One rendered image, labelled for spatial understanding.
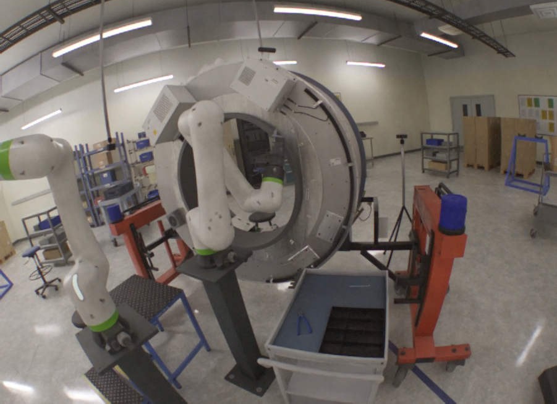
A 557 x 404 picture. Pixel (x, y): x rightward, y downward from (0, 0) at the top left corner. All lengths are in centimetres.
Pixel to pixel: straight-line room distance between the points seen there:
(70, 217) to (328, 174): 111
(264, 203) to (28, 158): 84
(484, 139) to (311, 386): 664
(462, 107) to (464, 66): 158
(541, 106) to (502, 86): 158
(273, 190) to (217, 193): 27
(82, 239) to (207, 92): 102
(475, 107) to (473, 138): 289
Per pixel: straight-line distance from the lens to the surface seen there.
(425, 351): 148
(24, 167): 74
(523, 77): 934
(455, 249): 107
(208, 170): 78
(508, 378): 189
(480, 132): 705
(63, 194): 87
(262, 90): 113
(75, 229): 89
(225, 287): 111
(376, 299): 115
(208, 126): 77
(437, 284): 127
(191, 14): 466
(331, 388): 127
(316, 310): 110
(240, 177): 102
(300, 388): 128
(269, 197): 96
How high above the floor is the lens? 143
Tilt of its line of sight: 16 degrees down
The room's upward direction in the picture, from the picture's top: 9 degrees counter-clockwise
